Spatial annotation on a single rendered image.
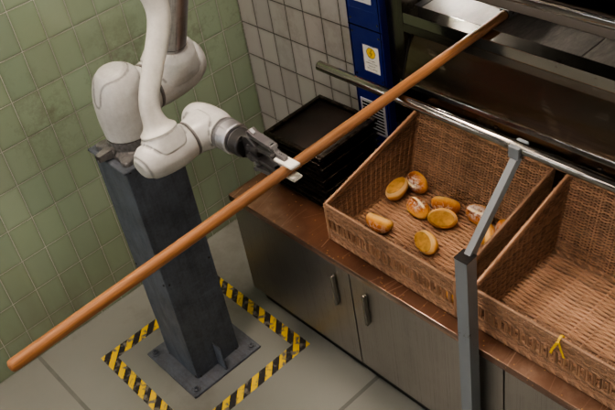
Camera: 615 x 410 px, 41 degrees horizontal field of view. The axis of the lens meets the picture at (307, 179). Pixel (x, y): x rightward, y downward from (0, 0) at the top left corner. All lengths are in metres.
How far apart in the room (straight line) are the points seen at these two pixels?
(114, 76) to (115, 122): 0.14
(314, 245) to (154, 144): 0.79
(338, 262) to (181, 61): 0.80
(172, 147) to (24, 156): 1.01
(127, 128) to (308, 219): 0.72
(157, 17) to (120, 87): 0.38
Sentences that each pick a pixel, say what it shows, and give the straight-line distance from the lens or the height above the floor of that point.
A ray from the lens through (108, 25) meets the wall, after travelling 3.12.
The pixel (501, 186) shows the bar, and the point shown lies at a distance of 2.12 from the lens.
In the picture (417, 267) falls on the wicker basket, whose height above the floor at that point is 0.70.
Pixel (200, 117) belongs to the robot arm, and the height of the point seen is 1.24.
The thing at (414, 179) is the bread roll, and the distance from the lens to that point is 2.86.
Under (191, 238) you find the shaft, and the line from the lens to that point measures 1.94.
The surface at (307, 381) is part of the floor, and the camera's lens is 3.13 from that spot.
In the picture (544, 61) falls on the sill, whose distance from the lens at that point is 2.45.
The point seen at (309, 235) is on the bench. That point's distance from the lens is 2.80.
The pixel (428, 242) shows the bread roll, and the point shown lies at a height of 0.64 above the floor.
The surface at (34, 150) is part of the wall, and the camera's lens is 3.12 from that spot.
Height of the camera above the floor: 2.43
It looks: 38 degrees down
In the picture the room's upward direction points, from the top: 10 degrees counter-clockwise
